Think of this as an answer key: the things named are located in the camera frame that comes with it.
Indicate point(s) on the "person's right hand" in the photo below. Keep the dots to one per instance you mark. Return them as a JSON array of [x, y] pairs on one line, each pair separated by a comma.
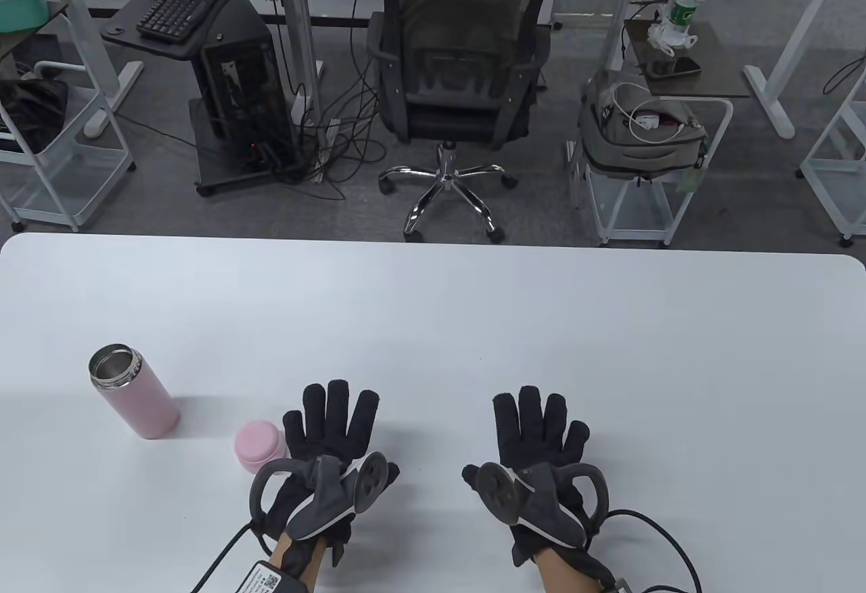
[[534, 430]]

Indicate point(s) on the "person's left hand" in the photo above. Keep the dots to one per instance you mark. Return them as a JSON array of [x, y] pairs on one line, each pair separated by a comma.
[[331, 417]]

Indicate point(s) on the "pink thermos cap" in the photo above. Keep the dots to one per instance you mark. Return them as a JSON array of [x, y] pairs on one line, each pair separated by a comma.
[[257, 447]]

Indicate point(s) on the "pink thermos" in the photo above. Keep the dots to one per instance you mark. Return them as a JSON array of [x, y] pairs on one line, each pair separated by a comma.
[[142, 403]]

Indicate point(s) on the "person's left forearm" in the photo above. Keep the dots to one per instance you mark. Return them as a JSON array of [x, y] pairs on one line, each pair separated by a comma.
[[312, 562]]

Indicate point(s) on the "person's right forearm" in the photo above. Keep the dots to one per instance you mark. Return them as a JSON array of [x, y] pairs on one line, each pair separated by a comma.
[[565, 576]]

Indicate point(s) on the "grey right hand controller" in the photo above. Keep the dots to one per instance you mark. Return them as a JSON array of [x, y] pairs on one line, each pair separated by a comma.
[[548, 505]]

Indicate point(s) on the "grey hand controller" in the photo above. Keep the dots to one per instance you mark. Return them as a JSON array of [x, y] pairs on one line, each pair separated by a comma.
[[548, 505], [325, 505]]

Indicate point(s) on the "grey left hand controller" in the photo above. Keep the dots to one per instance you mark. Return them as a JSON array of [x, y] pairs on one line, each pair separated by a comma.
[[325, 505]]

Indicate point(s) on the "black labelled wrist box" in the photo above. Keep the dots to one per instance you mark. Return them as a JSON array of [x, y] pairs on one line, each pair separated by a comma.
[[264, 583]]

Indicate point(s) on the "white cart under backpack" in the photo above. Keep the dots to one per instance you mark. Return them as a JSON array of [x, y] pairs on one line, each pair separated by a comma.
[[636, 214]]

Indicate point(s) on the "white power strip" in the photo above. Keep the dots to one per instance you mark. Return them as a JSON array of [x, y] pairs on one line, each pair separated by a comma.
[[329, 139]]

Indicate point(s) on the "grey backpack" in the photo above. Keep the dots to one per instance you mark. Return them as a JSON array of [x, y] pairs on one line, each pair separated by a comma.
[[622, 146]]

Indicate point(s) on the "black computer tower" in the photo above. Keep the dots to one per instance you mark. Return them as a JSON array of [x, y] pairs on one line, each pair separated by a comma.
[[243, 92]]

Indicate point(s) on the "black mesh office chair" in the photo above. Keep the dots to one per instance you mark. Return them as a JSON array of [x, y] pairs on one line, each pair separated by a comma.
[[460, 99]]

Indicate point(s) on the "black smartphone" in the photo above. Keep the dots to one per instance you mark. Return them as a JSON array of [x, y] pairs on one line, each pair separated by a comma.
[[676, 67]]

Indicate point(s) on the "white desk with angled leg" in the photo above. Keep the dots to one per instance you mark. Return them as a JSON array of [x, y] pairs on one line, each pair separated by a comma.
[[771, 102]]

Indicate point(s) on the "crumpled white plastic bag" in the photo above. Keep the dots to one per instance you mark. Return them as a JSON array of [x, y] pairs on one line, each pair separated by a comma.
[[666, 38]]

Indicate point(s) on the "black rolling computer desk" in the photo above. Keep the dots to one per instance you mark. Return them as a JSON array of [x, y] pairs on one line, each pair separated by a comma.
[[226, 11]]

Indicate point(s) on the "black bag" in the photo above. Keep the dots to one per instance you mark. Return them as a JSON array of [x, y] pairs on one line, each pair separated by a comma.
[[34, 105]]

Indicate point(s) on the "black keyboard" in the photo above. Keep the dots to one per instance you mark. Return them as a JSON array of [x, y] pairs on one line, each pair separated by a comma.
[[183, 4]]

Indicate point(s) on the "white desk leg frame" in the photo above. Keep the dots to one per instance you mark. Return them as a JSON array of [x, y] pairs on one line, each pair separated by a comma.
[[95, 45]]

